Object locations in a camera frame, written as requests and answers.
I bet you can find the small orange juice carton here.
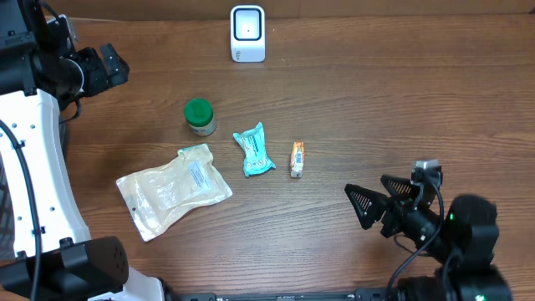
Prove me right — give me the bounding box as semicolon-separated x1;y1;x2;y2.
290;141;304;178

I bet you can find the dark plastic mesh basket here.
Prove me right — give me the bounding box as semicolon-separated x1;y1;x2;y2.
0;165;16;261

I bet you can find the green lid jar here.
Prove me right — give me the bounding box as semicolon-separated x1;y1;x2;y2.
183;98;217;136

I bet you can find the white barcode scanner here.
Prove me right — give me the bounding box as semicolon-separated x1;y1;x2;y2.
230;4;266;63

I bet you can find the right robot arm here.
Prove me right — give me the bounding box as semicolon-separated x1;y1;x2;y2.
370;170;512;300

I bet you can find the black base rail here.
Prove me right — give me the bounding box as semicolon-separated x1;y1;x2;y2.
166;288;408;301

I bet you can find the clear beige pouch bag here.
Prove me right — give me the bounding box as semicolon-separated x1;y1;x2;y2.
116;144;232;242

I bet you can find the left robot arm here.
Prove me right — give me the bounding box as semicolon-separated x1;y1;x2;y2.
1;0;196;301

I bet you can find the teal snack pack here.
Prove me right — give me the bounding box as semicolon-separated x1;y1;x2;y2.
233;122;276;177

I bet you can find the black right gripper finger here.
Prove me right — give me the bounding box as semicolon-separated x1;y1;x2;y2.
380;175;420;201
344;184;388;230

